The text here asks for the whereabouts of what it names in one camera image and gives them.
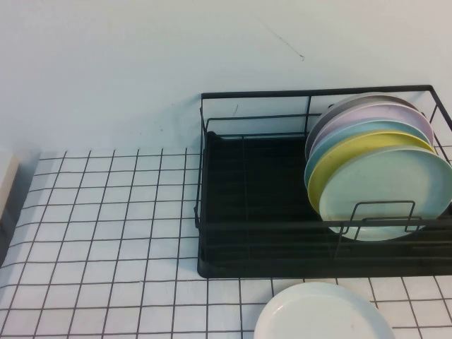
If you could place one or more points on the mint green plate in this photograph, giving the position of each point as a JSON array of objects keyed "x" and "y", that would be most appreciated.
[{"x": 388, "y": 183}]

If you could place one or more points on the pink plate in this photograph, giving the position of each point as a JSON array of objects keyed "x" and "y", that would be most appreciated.
[{"x": 388, "y": 113}]

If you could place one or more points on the white plate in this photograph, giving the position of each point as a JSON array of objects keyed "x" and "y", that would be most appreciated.
[{"x": 318, "y": 314}]

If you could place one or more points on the grey plate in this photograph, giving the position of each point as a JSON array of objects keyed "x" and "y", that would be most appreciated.
[{"x": 337, "y": 108}]

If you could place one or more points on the yellow plate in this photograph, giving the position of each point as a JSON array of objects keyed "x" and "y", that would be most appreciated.
[{"x": 339, "y": 157}]

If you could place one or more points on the white black-grid tablecloth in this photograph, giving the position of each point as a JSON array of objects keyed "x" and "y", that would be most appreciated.
[{"x": 106, "y": 247}]

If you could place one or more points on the black plastic drip tray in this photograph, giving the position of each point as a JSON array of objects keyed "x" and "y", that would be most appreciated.
[{"x": 265, "y": 169}]

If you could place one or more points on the light blue plate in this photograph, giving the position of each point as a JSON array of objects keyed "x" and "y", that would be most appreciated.
[{"x": 370, "y": 127}]

